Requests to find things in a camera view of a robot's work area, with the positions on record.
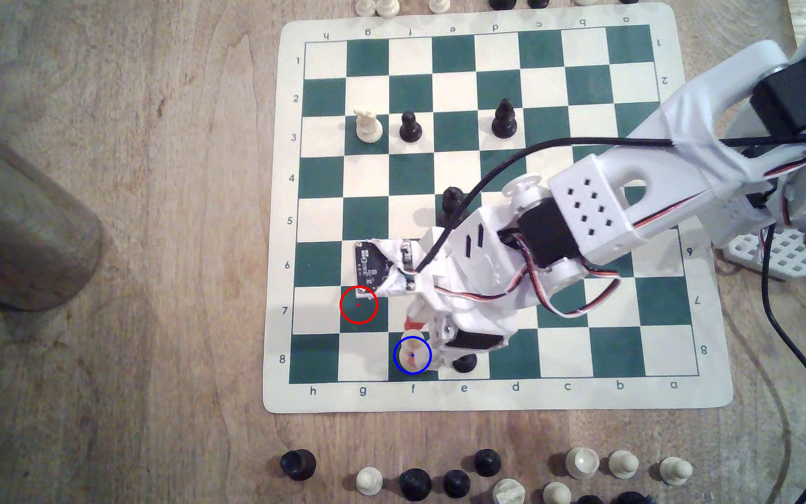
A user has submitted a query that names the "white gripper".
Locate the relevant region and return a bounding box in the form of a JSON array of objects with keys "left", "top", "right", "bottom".
[{"left": 403, "top": 206, "right": 538, "bottom": 352}]

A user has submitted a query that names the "white chess bishop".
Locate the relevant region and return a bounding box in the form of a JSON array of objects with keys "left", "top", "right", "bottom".
[{"left": 401, "top": 336, "right": 431, "bottom": 370}]

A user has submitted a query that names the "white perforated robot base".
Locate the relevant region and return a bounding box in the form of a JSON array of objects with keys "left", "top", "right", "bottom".
[{"left": 721, "top": 224, "right": 806, "bottom": 281}]

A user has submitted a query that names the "black chess king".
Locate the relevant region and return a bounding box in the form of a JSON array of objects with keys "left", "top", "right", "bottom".
[{"left": 441, "top": 186, "right": 468, "bottom": 218}]

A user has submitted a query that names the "white chess knight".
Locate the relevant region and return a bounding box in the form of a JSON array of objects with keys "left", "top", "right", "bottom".
[
  {"left": 353, "top": 107, "right": 384, "bottom": 144},
  {"left": 492, "top": 477, "right": 526, "bottom": 504}
]

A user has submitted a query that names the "black chess rook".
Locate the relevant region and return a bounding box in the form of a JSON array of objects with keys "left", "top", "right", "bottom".
[{"left": 279, "top": 448, "right": 318, "bottom": 482}]

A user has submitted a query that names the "white chess rook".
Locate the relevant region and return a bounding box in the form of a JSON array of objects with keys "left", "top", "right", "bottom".
[{"left": 564, "top": 447, "right": 601, "bottom": 481}]

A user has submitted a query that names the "black chess bishop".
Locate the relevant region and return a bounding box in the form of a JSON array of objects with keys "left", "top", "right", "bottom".
[{"left": 490, "top": 98, "right": 519, "bottom": 140}]

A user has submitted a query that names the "green white chess mat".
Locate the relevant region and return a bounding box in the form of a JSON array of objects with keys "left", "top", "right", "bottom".
[{"left": 263, "top": 2, "right": 734, "bottom": 415}]

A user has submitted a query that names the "black camera circuit board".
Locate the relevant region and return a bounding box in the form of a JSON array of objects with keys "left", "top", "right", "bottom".
[{"left": 354, "top": 240, "right": 414, "bottom": 291}]

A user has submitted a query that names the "red white black servo wire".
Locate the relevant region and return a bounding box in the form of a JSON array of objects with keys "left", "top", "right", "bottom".
[{"left": 515, "top": 238, "right": 624, "bottom": 320}]

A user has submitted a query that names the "black cable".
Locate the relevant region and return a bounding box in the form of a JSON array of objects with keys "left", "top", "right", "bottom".
[{"left": 413, "top": 133, "right": 806, "bottom": 504}]

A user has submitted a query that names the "brown cylindrical post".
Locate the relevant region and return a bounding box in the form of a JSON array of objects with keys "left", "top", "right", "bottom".
[{"left": 0, "top": 105, "right": 106, "bottom": 312}]

